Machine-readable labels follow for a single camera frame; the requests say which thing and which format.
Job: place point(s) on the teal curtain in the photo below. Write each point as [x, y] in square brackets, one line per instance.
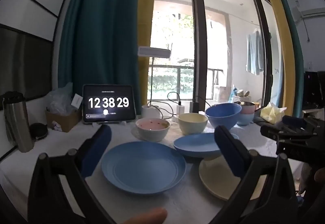
[101, 36]
[297, 61]

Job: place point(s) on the white basket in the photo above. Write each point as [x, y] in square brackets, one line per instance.
[242, 99]

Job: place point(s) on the black charger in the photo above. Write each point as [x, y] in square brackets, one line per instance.
[194, 106]

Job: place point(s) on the clear plastic bag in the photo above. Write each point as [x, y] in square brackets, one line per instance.
[59, 99]

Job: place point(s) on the pink steel-lined bowl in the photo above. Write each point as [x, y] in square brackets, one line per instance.
[245, 109]

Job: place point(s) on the white textured tablecloth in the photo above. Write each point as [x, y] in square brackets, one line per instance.
[182, 202]

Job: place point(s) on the blue plastic bag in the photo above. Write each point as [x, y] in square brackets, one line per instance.
[234, 93]

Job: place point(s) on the hanging light blue towel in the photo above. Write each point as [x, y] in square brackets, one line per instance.
[254, 56]

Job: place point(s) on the black round lid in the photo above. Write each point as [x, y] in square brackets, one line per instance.
[38, 131]

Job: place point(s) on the cream bowl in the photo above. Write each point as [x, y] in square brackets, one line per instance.
[193, 126]

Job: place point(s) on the yellow curtain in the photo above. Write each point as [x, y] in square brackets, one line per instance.
[146, 10]
[281, 36]

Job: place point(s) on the dark blue bowl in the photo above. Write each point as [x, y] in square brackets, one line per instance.
[223, 117]

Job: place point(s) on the small white box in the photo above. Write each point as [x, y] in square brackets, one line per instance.
[77, 101]

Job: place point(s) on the light blue plate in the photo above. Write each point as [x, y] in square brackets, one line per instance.
[142, 168]

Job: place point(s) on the pale yellow plastic bag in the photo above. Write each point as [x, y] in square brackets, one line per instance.
[271, 113]

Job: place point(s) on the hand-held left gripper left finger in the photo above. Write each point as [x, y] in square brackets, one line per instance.
[97, 150]

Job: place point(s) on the person's right hand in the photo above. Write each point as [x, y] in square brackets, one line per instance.
[319, 175]

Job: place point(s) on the tablet with clock display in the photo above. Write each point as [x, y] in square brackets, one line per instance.
[109, 102]

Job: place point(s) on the dark blue plate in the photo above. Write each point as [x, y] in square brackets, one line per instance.
[195, 145]

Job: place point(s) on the white air conditioner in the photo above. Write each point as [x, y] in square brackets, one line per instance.
[309, 5]

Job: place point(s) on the steel thermos bottle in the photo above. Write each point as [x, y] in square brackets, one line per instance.
[20, 125]

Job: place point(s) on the pink speckled bowl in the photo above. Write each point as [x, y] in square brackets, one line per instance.
[152, 134]

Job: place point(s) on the dark window frame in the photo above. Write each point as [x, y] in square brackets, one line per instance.
[200, 36]

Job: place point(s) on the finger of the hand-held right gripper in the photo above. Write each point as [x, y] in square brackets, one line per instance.
[292, 120]
[274, 131]

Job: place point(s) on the white desk lamp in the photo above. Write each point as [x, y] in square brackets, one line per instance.
[153, 52]

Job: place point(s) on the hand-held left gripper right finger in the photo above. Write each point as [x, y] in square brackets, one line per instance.
[228, 153]

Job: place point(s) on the black monitor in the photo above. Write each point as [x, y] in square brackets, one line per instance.
[314, 89]

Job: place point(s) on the clear tablet stand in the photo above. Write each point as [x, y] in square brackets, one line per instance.
[119, 123]

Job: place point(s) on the cream plate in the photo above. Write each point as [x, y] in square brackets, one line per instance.
[215, 178]

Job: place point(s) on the person's left hand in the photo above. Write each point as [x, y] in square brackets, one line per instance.
[149, 217]

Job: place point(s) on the balcony railing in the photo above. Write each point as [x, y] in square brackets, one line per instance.
[177, 68]

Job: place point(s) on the white charger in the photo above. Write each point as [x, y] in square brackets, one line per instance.
[180, 109]

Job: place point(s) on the cardboard box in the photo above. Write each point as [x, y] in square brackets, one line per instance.
[63, 120]

